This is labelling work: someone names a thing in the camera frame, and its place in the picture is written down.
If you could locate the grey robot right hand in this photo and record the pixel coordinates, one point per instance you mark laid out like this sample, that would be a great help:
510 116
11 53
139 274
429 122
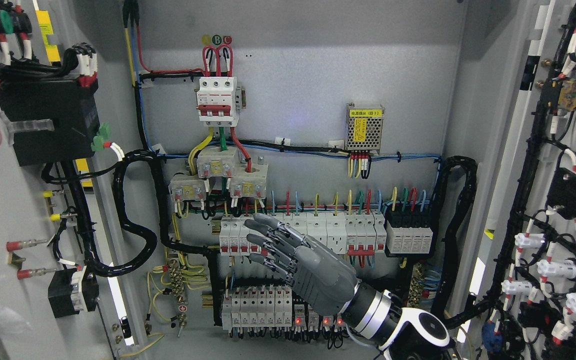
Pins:
313 271

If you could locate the grey cabinet door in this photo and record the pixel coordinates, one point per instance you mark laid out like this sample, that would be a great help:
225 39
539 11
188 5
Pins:
28 328
514 113

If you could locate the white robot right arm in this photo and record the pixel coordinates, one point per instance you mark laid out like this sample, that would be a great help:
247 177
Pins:
400 333

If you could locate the white circuit breaker row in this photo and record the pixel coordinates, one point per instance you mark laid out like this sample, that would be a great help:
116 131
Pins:
359 234

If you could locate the white lower breaker row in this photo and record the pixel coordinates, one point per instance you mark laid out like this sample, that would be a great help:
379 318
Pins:
257 308

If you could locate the black surge protector block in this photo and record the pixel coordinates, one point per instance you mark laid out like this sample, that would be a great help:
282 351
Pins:
409 233

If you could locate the clear current transformer blocks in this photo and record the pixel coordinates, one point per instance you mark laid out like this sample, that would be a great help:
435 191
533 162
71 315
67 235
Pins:
213 165

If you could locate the metal power supply module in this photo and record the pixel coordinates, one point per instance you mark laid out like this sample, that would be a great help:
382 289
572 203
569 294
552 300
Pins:
364 125

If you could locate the white main three-pole breaker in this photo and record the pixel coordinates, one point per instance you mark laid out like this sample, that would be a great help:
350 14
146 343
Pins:
219 101

